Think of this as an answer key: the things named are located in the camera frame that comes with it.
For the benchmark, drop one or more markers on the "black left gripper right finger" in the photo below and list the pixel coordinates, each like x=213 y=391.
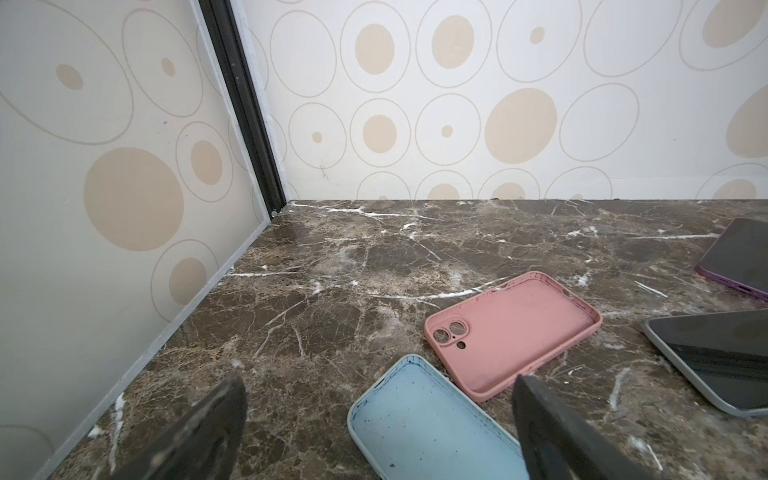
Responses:
x=557 y=443

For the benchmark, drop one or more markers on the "black corner frame post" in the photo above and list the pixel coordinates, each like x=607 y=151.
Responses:
x=230 y=52

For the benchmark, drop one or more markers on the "silver phone dark screen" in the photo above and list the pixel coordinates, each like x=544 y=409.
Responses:
x=723 y=355

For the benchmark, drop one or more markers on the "pink phone case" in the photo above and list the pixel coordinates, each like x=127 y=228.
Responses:
x=487 y=341

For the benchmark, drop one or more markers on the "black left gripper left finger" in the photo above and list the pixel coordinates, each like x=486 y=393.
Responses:
x=202 y=444

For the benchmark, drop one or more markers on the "light blue phone case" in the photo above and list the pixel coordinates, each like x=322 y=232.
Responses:
x=413 y=423

